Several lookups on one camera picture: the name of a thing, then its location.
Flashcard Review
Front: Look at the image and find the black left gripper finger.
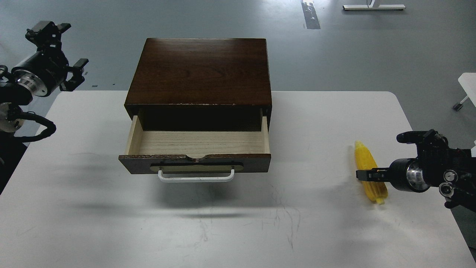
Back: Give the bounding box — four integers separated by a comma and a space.
25, 21, 71, 52
59, 59, 89, 92

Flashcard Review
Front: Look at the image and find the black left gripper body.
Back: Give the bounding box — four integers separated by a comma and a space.
11, 50, 71, 98

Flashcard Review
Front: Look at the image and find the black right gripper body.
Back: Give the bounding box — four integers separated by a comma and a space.
386, 158, 430, 193

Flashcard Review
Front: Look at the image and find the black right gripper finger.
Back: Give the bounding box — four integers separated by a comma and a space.
396, 131, 428, 144
356, 168, 390, 182

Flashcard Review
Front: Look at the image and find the yellow corn cob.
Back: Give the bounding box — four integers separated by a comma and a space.
355, 140, 388, 205

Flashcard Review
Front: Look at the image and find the wooden drawer with white handle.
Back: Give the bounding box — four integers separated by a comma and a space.
118, 116, 271, 183

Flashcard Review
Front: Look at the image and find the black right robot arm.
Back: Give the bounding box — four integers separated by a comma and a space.
356, 129, 476, 211

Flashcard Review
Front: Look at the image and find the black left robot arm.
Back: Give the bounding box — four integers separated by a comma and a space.
0, 21, 89, 166

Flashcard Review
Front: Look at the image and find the white furniture at right edge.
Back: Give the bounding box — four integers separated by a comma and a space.
452, 72, 476, 111

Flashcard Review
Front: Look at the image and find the dark wooden cabinet box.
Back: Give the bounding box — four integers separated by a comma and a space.
124, 38, 272, 131

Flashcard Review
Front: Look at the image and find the white table leg base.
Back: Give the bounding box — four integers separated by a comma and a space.
342, 0, 406, 11

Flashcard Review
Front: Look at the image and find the dark floor tape strip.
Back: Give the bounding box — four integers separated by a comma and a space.
300, 0, 321, 29

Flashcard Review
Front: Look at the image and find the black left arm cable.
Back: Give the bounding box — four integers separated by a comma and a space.
11, 112, 57, 143

